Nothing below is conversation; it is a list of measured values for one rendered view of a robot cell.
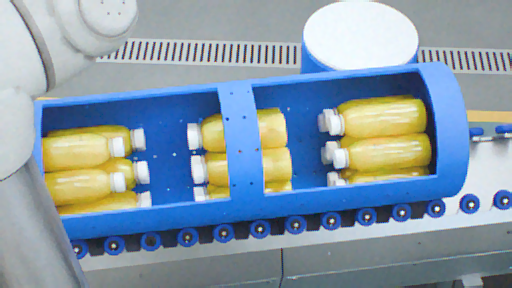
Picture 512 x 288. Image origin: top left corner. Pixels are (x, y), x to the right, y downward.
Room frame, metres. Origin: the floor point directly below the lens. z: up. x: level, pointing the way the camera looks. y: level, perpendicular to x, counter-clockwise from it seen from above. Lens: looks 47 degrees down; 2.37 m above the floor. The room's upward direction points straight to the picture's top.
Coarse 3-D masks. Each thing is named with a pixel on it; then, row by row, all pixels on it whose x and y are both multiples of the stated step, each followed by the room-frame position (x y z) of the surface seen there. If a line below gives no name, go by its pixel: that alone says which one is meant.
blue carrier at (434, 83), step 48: (96, 96) 1.22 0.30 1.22; (144, 96) 1.22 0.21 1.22; (192, 96) 1.31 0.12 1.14; (240, 96) 1.20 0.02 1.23; (288, 96) 1.34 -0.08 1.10; (336, 96) 1.36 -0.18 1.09; (432, 96) 1.21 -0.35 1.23; (240, 144) 1.10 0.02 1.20; (288, 144) 1.30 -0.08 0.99; (432, 144) 1.27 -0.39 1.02; (144, 192) 1.19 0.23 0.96; (192, 192) 1.20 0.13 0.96; (240, 192) 1.05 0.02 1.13; (288, 192) 1.07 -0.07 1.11; (336, 192) 1.07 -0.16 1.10; (384, 192) 1.09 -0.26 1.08; (432, 192) 1.10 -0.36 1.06
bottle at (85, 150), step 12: (48, 144) 1.13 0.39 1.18; (60, 144) 1.13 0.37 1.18; (72, 144) 1.13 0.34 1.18; (84, 144) 1.13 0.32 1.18; (96, 144) 1.14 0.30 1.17; (108, 144) 1.15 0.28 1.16; (48, 156) 1.11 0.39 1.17; (60, 156) 1.11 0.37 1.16; (72, 156) 1.11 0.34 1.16; (84, 156) 1.12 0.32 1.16; (96, 156) 1.12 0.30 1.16; (108, 156) 1.13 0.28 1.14; (48, 168) 1.10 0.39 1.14; (60, 168) 1.11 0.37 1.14; (72, 168) 1.11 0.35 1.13
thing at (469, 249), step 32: (480, 160) 1.31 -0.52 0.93; (480, 192) 1.22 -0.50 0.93; (320, 224) 1.13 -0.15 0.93; (352, 224) 1.13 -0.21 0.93; (224, 256) 1.07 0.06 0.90; (256, 256) 1.07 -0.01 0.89; (288, 256) 1.08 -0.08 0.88; (320, 256) 1.09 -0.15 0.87; (352, 256) 1.09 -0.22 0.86; (384, 256) 1.10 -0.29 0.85; (416, 256) 1.11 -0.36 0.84; (448, 256) 1.11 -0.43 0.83; (480, 256) 1.14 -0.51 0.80
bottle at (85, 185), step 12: (84, 168) 1.12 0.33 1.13; (96, 168) 1.12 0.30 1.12; (48, 180) 1.08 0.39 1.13; (60, 180) 1.08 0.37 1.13; (72, 180) 1.08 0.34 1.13; (84, 180) 1.08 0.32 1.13; (96, 180) 1.08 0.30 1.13; (108, 180) 1.09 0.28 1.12; (60, 192) 1.06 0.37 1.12; (72, 192) 1.06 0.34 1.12; (84, 192) 1.06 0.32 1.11; (96, 192) 1.07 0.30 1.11; (108, 192) 1.08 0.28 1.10; (60, 204) 1.06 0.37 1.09; (72, 204) 1.06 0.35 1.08
